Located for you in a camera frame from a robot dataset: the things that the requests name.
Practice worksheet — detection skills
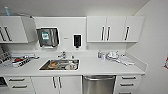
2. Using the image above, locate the bowl with orange sponge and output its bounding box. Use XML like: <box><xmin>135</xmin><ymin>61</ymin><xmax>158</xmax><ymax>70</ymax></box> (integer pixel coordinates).
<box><xmin>48</xmin><ymin>61</ymin><xmax>60</xmax><ymax>70</ymax></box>

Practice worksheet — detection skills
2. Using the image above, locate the stainless steel dishwasher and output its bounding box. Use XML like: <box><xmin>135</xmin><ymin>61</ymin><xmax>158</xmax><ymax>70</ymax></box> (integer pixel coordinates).
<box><xmin>81</xmin><ymin>74</ymin><xmax>117</xmax><ymax>94</ymax></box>

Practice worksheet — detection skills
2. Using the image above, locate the small white wall label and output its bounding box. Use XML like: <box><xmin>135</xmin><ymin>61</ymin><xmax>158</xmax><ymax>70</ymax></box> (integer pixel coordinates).
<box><xmin>62</xmin><ymin>36</ymin><xmax>70</xmax><ymax>41</ymax></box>

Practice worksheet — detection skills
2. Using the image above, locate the teal bottle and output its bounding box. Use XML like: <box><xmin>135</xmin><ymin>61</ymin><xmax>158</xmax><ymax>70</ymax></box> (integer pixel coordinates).
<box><xmin>4</xmin><ymin>6</ymin><xmax>12</xmax><ymax>17</ymax></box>

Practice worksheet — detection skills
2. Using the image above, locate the white cup on plate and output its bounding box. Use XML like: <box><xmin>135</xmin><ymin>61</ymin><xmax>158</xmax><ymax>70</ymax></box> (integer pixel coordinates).
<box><xmin>64</xmin><ymin>62</ymin><xmax>78</xmax><ymax>71</ymax></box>

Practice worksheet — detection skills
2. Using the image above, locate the black soap dispenser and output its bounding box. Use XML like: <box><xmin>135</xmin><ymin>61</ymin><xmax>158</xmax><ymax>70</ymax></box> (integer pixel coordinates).
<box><xmin>72</xmin><ymin>33</ymin><xmax>83</xmax><ymax>50</ymax></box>

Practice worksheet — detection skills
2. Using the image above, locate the white two-door base cabinet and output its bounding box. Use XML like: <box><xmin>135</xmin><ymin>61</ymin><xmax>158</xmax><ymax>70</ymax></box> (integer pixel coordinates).
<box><xmin>30</xmin><ymin>75</ymin><xmax>84</xmax><ymax>94</ymax></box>

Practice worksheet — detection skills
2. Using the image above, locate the small dish soap bottle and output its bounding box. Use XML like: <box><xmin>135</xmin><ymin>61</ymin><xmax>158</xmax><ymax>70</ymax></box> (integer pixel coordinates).
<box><xmin>97</xmin><ymin>50</ymin><xmax>103</xmax><ymax>60</ymax></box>

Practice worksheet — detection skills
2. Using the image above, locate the steel kitchen sink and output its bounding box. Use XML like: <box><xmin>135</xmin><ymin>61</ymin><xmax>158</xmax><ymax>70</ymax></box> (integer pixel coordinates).
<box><xmin>38</xmin><ymin>58</ymin><xmax>81</xmax><ymax>72</ymax></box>

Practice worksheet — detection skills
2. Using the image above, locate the chrome sink faucet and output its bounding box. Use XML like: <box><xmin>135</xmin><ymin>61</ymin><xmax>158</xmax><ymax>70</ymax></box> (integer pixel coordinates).
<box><xmin>56</xmin><ymin>50</ymin><xmax>68</xmax><ymax>61</ymax></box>

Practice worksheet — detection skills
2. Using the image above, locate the small clear jar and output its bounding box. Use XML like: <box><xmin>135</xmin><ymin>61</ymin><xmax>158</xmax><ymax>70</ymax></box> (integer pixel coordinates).
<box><xmin>101</xmin><ymin>51</ymin><xmax>107</xmax><ymax>60</ymax></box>

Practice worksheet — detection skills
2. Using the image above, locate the stack of white plates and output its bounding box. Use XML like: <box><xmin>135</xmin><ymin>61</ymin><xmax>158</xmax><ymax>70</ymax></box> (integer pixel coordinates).
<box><xmin>105</xmin><ymin>50</ymin><xmax>121</xmax><ymax>62</ymax></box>

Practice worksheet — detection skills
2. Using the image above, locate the steel paper towel dispenser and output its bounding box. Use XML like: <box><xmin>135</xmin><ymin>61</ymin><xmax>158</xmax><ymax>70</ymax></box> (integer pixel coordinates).
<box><xmin>36</xmin><ymin>27</ymin><xmax>60</xmax><ymax>50</ymax></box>

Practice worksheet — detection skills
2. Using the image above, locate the white grey dish cloth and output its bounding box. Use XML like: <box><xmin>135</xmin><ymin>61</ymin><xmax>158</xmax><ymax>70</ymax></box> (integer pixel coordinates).
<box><xmin>117</xmin><ymin>55</ymin><xmax>137</xmax><ymax>67</ymax></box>

